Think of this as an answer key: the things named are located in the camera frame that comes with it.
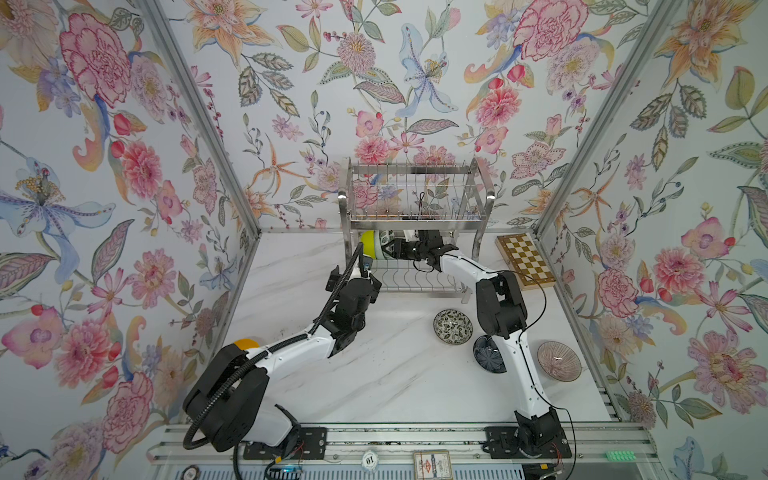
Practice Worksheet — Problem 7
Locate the dark blue floral bowl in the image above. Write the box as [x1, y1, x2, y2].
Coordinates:
[473, 335, 507, 374]

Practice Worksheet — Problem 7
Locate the green leaf pattern bowl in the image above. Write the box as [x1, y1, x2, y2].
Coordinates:
[382, 237, 408, 260]

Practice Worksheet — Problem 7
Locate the yellow plastic bowl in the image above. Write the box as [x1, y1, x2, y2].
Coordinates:
[234, 338, 260, 350]

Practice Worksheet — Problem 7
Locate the pink ribbed glass bowl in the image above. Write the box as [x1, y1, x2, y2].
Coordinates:
[536, 341, 582, 383]

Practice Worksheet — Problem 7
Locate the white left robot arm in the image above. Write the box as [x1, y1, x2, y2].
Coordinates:
[183, 243, 381, 458]

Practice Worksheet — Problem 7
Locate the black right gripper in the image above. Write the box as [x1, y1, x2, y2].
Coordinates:
[384, 238, 430, 261]

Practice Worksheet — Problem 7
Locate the black white patterned bowl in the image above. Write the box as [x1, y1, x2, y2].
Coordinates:
[433, 309, 473, 345]

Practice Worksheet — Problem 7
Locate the stainless steel dish rack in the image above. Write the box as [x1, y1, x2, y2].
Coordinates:
[338, 158, 496, 304]

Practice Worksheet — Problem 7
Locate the wooden chessboard box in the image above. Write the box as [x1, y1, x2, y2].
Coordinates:
[495, 233, 556, 290]

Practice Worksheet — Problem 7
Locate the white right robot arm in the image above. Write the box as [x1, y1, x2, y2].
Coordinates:
[395, 230, 564, 457]

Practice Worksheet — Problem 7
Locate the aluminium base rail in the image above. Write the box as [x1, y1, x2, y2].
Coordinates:
[146, 421, 661, 480]

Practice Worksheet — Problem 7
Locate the lime green plastic bowl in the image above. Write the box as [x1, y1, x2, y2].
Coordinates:
[360, 230, 377, 260]

